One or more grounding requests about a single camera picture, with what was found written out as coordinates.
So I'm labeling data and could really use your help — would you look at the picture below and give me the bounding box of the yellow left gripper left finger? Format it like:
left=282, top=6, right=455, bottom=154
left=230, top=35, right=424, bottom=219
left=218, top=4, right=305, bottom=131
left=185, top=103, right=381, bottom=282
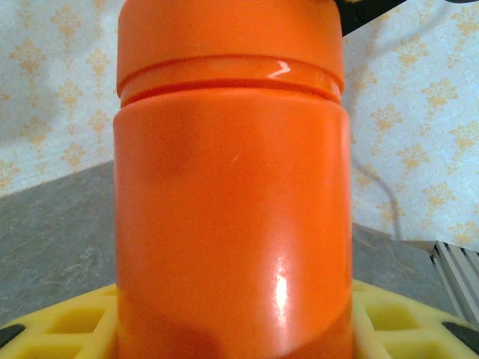
left=0, top=283, right=120, bottom=359

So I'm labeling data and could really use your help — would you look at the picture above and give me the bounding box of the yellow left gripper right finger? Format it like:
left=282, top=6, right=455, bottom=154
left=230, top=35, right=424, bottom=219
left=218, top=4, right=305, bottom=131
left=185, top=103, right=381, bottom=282
left=351, top=280, right=479, bottom=359

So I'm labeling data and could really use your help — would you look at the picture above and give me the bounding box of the orange pill bottle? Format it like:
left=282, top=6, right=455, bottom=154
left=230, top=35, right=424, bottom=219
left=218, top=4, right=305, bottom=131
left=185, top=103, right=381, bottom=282
left=112, top=0, right=355, bottom=359

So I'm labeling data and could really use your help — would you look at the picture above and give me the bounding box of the aluminium side rail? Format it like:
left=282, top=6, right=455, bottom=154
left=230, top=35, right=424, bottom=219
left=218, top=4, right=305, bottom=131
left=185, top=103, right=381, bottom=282
left=429, top=240, right=479, bottom=327

